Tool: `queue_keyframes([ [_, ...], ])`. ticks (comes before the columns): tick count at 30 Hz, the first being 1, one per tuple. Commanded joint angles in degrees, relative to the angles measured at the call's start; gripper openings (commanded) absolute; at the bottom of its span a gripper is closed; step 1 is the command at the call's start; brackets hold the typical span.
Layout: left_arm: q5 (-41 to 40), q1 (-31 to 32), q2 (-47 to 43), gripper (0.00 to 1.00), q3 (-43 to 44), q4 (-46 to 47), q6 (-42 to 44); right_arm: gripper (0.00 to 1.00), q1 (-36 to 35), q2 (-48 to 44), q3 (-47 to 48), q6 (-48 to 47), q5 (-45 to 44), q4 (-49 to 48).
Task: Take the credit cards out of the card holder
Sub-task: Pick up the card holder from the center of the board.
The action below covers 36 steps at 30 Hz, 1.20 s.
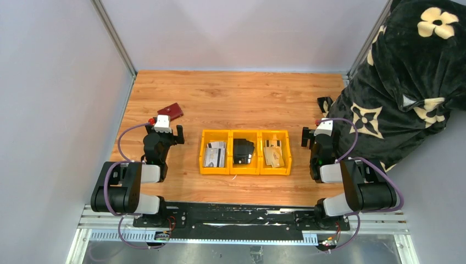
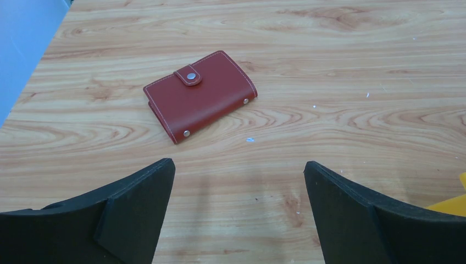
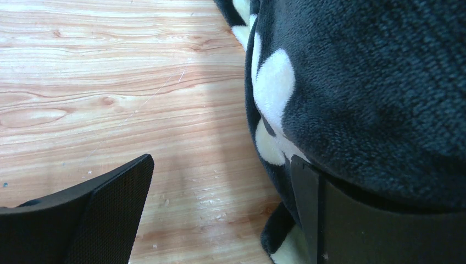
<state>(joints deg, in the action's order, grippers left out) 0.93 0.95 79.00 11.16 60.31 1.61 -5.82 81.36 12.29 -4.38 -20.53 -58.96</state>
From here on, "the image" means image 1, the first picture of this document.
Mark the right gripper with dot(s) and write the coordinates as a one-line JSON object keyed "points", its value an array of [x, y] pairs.
{"points": [[308, 133]]}

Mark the white cards stack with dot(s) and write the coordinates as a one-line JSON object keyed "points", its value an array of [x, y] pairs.
{"points": [[215, 154]]}

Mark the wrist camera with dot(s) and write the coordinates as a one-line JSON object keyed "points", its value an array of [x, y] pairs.
{"points": [[162, 124], [324, 126]]}

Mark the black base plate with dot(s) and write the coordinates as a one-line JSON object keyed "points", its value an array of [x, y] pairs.
{"points": [[220, 221]]}

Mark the left yellow bin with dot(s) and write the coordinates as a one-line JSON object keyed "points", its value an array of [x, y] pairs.
{"points": [[210, 136]]}

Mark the aluminium frame rail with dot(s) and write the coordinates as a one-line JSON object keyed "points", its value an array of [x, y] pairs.
{"points": [[372, 238]]}

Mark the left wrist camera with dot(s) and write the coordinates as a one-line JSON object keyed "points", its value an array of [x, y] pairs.
{"points": [[162, 124]]}

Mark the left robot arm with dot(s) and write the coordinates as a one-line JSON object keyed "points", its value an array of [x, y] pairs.
{"points": [[118, 187]]}

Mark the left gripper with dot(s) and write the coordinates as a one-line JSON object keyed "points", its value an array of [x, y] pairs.
{"points": [[150, 130]]}

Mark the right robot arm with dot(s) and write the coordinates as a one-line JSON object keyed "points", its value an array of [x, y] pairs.
{"points": [[365, 185]]}

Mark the black floral blanket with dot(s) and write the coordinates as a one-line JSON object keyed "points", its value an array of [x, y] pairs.
{"points": [[405, 90]]}

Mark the tan cards stack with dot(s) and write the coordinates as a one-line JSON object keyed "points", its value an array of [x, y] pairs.
{"points": [[273, 153]]}

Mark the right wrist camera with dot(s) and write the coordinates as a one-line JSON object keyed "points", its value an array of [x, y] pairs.
{"points": [[324, 126]]}

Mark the red leather card holder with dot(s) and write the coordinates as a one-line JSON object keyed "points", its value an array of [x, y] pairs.
{"points": [[173, 111]]}

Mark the black cards stack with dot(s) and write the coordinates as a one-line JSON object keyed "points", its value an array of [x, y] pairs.
{"points": [[242, 151]]}

